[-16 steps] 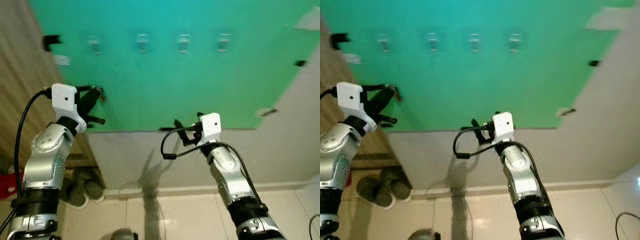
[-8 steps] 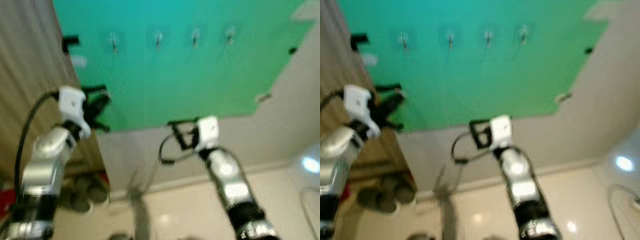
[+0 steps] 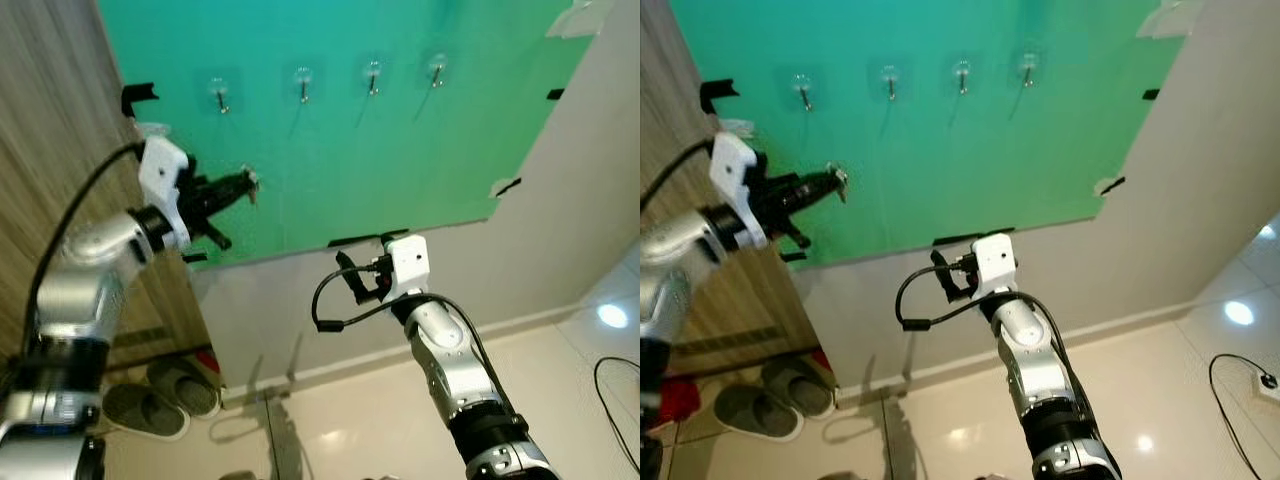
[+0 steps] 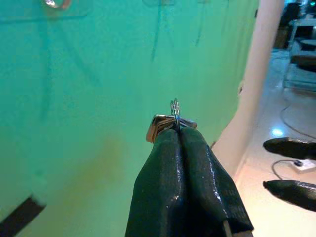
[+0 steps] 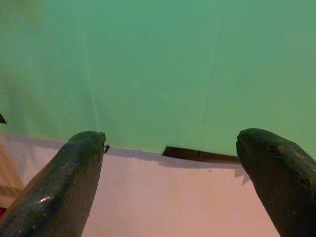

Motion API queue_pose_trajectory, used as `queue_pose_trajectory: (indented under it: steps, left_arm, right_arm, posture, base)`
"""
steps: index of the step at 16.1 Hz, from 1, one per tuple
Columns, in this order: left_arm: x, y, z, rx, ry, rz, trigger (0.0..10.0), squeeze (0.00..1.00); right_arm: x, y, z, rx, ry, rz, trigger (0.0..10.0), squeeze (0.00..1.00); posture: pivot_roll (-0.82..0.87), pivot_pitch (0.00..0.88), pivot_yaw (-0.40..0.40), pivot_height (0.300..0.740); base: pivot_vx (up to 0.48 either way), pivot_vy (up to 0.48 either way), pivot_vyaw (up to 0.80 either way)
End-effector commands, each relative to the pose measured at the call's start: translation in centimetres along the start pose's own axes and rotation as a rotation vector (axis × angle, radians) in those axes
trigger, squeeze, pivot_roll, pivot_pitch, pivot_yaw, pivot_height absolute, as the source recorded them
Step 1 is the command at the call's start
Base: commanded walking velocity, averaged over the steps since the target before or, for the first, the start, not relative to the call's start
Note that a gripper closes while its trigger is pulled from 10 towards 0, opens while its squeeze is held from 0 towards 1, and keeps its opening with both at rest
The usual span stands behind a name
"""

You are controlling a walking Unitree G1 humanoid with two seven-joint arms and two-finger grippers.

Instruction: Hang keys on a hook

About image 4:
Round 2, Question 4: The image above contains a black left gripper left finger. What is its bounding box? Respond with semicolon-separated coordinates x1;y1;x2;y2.
124;128;186;237

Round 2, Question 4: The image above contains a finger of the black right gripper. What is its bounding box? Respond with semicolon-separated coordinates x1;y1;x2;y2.
263;137;316;160
263;179;316;212

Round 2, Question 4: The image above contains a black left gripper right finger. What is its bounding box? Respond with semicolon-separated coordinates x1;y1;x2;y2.
179;126;255;237

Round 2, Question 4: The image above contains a silver key ring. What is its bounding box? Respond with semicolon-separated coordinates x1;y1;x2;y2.
169;98;181;129

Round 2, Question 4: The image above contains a white power strip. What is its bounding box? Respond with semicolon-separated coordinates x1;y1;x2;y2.
292;159;316;173

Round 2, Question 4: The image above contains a white table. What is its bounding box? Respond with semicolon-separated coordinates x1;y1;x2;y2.
288;18;316;50

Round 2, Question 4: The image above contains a dark office chair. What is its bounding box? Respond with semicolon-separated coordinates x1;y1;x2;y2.
281;2;307;28

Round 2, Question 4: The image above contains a thin black floor cable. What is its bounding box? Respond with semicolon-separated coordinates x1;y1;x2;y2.
271;159;299;181
280;98;316;140

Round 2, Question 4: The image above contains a green wall sheet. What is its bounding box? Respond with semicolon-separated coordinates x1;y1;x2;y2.
0;0;260;237

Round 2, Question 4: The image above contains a silver metal wall hook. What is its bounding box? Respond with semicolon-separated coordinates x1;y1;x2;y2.
43;0;74;10

